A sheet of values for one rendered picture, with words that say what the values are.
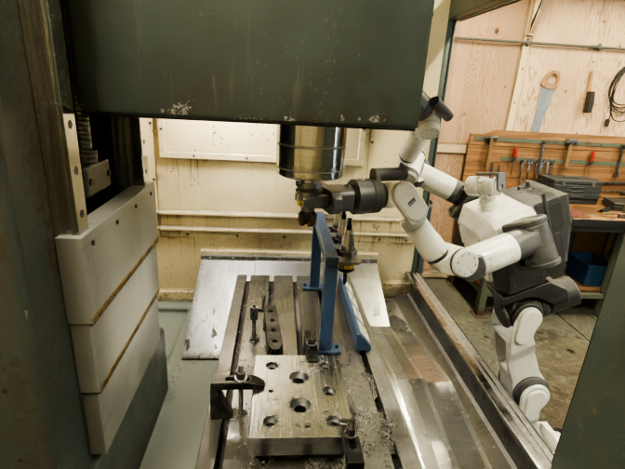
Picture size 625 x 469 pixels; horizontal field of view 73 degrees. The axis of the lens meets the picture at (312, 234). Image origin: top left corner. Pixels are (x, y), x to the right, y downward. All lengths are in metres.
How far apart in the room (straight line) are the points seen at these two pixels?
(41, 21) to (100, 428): 0.79
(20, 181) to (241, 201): 1.38
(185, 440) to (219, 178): 1.12
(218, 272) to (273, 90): 1.38
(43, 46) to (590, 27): 4.08
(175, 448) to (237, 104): 1.07
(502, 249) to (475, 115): 2.80
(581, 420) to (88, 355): 1.09
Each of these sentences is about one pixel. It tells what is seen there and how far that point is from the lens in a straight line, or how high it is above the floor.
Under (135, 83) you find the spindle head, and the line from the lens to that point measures 0.89.
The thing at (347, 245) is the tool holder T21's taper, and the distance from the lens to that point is 1.28.
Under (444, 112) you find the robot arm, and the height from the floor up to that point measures 1.64.
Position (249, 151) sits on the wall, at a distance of 2.00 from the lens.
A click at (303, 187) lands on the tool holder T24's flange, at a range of 0.98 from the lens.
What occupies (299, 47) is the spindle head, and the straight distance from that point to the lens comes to 0.85.
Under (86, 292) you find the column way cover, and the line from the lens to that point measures 0.90.
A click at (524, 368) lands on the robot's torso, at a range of 1.87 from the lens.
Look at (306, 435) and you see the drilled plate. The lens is 1.00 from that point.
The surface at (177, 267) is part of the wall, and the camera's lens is 2.23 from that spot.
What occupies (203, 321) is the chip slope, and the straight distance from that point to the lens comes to 1.94.
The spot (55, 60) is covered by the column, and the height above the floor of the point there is 1.71.
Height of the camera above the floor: 1.69
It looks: 19 degrees down
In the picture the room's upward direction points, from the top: 3 degrees clockwise
